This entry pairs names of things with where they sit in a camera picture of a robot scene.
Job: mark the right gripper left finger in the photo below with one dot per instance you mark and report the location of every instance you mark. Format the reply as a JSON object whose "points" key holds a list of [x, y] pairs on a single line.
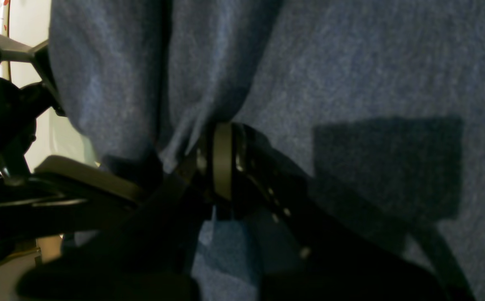
{"points": [[149, 257]]}

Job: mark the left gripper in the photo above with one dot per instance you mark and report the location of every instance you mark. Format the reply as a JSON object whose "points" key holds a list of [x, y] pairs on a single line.
{"points": [[61, 195]]}

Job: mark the dark blue t-shirt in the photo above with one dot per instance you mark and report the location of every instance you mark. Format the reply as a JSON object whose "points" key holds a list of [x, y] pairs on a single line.
{"points": [[378, 106]]}

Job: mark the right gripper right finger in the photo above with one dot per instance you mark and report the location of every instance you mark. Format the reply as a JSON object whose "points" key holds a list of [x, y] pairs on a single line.
{"points": [[335, 263]]}

